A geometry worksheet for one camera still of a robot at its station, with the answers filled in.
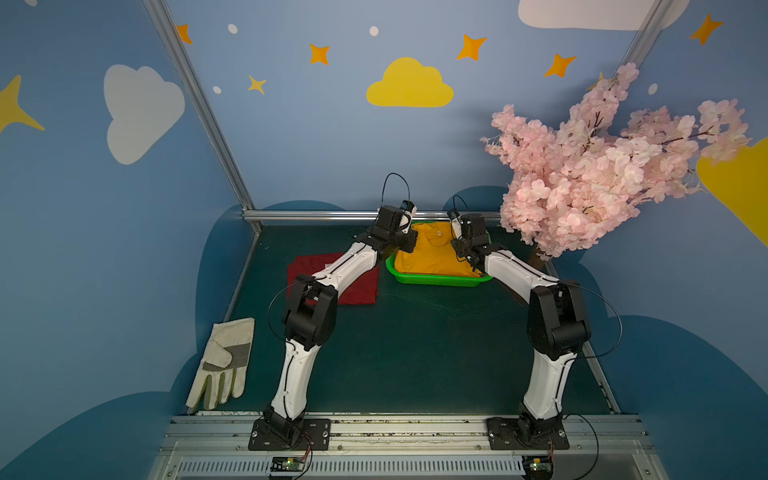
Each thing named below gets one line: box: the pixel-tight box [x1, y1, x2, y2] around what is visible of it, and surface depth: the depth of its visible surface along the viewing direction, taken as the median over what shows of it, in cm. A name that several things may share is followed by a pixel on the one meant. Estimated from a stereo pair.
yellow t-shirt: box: [395, 221, 482, 277], surface depth 101 cm
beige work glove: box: [186, 317, 255, 411], surface depth 86 cm
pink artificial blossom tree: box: [482, 64, 751, 258], surface depth 59 cm
